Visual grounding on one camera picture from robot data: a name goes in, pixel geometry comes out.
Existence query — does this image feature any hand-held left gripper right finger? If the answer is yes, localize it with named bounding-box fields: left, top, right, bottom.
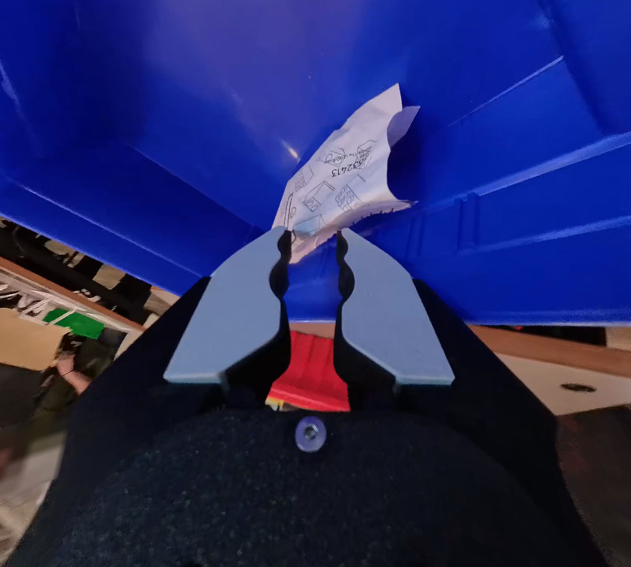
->
left=333, top=228, right=456, bottom=392

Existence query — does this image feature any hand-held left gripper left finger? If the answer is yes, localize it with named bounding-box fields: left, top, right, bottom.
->
left=163, top=226, right=292, bottom=392

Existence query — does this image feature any white printed paper bag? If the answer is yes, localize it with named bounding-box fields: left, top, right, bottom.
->
left=272, top=84, right=421, bottom=264

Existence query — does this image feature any blue plastic bin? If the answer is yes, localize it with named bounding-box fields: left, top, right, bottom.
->
left=0, top=0, right=631, bottom=326

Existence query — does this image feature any red plastic bin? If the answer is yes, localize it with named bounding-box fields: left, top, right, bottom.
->
left=266, top=330, right=352, bottom=413

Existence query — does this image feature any wooden desk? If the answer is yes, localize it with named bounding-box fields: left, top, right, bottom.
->
left=468, top=325, right=631, bottom=378

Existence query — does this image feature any green flat panel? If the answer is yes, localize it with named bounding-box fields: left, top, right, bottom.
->
left=43, top=309, right=105, bottom=340

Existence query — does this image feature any brown cardboard box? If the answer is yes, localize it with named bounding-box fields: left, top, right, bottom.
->
left=0, top=308, right=72, bottom=371

